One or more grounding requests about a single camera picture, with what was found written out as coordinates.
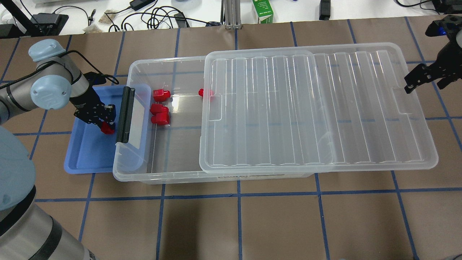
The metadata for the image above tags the clear plastic box lid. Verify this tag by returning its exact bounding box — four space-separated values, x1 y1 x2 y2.
199 43 439 176

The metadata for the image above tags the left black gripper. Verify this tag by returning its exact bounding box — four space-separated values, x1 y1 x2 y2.
74 95 117 131

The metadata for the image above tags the black power adapter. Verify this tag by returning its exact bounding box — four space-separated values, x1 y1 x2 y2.
129 0 156 10

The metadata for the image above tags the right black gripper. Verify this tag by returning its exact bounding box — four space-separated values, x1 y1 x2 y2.
404 34 462 94

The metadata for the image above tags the black device on table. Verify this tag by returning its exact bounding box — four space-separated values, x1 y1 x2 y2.
319 0 331 20

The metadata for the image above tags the black stand base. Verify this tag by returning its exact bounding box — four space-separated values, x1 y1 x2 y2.
1 0 69 37

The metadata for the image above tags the clear plastic storage box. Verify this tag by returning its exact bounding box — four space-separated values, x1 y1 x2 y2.
113 56 310 185

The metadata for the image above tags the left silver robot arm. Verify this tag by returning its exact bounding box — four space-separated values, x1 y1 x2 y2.
0 39 117 260

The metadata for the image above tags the black cable bundle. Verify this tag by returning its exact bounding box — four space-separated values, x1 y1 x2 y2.
108 5 221 32

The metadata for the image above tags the green white carton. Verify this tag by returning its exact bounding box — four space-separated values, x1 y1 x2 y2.
251 0 274 24

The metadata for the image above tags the blue plastic tray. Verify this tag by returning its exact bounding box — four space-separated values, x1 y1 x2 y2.
64 84 152 180

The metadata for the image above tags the black box handle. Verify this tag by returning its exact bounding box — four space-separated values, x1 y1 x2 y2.
116 86 135 143

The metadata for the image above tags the aluminium frame post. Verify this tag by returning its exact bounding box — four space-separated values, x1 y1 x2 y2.
221 0 241 30

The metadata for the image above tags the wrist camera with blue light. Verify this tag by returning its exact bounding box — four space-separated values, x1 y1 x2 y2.
425 15 462 40

